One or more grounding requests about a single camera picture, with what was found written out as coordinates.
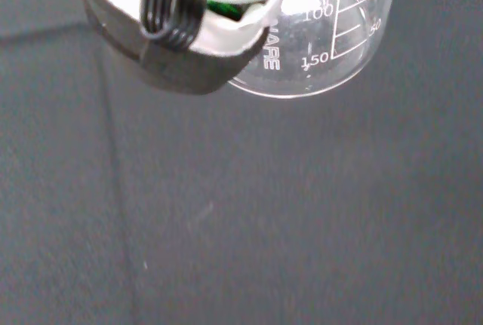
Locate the black bench cloth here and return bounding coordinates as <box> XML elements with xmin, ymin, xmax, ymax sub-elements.
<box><xmin>0</xmin><ymin>0</ymin><xmax>483</xmax><ymax>325</ymax></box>

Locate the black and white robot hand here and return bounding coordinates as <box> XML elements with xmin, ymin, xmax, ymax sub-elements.
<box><xmin>77</xmin><ymin>0</ymin><xmax>309</xmax><ymax>96</ymax></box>

